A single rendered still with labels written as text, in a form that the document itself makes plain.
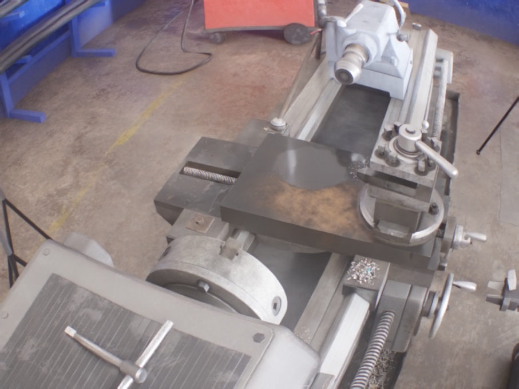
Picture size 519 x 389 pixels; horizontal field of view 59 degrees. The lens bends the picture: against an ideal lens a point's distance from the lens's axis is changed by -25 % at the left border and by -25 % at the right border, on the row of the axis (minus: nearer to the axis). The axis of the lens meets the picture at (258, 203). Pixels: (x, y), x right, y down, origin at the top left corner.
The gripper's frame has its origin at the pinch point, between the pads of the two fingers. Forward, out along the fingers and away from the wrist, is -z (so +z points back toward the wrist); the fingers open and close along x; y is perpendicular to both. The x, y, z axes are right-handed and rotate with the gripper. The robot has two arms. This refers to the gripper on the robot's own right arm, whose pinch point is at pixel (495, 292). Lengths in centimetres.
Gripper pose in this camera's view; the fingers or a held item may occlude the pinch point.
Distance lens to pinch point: 155.4
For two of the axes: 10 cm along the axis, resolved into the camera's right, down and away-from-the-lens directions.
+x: -3.9, 5.3, -7.5
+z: 9.2, 2.3, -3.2
